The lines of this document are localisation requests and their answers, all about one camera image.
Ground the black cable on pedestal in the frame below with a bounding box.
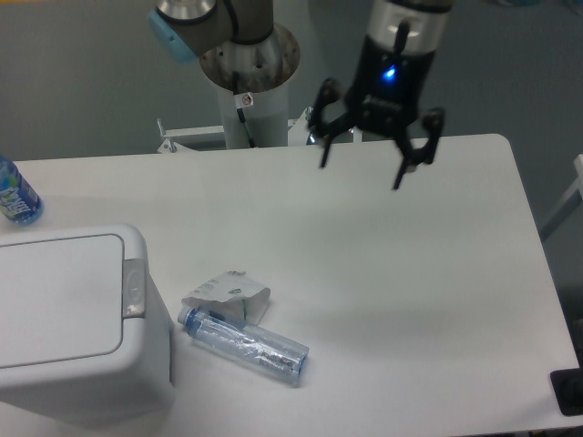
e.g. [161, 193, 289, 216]
[232, 70, 256, 149]

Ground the crushed clear plastic bottle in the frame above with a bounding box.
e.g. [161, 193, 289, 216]
[178, 306, 309, 387]

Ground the black clamp at table edge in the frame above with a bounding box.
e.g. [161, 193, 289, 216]
[550, 368, 582, 417]

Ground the white push-button trash can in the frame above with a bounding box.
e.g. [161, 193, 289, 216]
[1, 224, 176, 423]

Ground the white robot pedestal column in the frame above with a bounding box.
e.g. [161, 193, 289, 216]
[216, 85, 289, 149]

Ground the white metal base frame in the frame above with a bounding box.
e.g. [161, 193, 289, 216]
[156, 105, 368, 155]

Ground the blue labelled water bottle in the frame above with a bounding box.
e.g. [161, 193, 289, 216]
[1, 156, 44, 226]

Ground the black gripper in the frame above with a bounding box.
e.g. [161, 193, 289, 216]
[307, 36, 446, 191]

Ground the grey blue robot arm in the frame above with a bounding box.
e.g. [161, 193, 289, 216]
[148, 1, 453, 188]

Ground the crumpled white paper carton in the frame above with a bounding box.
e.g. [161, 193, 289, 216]
[181, 270, 271, 325]

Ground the white table leg right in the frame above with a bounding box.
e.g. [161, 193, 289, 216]
[538, 154, 582, 242]

